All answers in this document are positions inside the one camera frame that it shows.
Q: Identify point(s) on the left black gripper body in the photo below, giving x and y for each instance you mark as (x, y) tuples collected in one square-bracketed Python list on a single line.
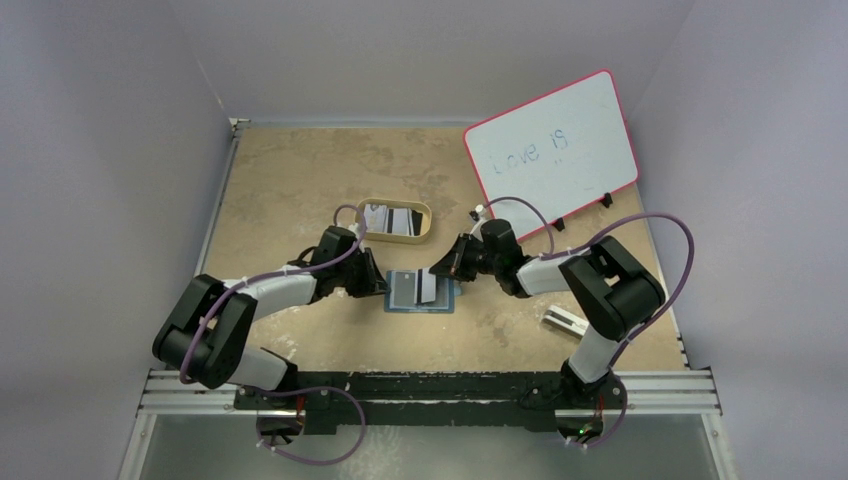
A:
[(356, 276)]

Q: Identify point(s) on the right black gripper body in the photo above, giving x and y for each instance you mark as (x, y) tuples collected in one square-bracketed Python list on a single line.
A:
[(457, 259)]

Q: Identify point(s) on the white striped credit card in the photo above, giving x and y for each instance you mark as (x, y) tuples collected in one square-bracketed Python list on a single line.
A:
[(426, 288)]

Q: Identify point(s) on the white grey credit card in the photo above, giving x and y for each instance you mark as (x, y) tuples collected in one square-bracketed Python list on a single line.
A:
[(403, 290)]

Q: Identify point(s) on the blue card holder wallet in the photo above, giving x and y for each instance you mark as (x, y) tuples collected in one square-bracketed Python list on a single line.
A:
[(447, 292)]

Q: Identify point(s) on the credit cards stack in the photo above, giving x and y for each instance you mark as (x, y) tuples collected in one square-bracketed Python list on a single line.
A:
[(402, 221)]

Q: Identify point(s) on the tan oval tray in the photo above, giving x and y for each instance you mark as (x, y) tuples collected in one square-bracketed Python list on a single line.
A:
[(381, 237)]

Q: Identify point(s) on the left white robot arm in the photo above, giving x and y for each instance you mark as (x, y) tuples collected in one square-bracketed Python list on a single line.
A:
[(205, 336)]

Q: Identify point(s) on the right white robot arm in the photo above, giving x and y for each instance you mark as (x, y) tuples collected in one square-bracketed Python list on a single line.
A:
[(614, 291)]

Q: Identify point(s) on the white black eraser block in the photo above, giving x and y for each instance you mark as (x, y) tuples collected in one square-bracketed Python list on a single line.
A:
[(565, 321)]

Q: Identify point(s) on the pink framed whiteboard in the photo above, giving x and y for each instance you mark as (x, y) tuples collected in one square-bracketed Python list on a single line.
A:
[(554, 155)]

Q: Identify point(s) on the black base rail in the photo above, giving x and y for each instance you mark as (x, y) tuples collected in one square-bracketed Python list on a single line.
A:
[(537, 401)]

